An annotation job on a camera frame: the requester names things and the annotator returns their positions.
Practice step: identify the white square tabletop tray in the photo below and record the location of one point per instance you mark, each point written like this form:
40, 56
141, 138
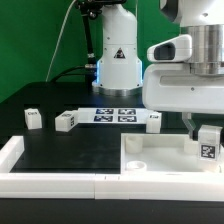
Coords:
166, 153

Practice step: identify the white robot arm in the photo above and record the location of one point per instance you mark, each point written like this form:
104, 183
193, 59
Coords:
119, 70

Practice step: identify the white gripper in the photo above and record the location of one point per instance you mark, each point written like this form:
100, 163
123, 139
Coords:
171, 87

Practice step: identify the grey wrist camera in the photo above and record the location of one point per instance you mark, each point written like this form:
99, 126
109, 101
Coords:
178, 49

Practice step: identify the white fiducial marker sheet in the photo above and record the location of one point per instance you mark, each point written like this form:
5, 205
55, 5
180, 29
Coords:
112, 115

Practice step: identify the white U-shaped obstacle fence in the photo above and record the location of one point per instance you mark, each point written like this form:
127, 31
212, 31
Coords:
185, 186

